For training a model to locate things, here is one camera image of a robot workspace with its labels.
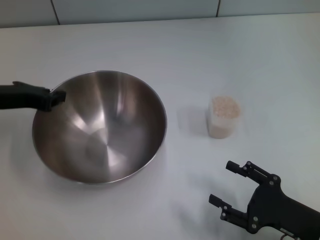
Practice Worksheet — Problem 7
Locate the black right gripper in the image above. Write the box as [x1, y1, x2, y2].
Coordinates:
[208, 160, 320, 240]

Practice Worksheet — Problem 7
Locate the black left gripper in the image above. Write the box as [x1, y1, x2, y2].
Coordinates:
[0, 81, 67, 112]

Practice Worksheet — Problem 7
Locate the large stainless steel bowl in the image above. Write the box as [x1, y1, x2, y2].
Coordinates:
[31, 70, 168, 185]

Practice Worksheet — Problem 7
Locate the clear plastic measuring cup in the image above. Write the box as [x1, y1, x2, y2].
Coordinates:
[206, 94, 245, 139]

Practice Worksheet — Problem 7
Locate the clear cup of rice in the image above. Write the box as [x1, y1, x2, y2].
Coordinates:
[208, 95, 242, 138]

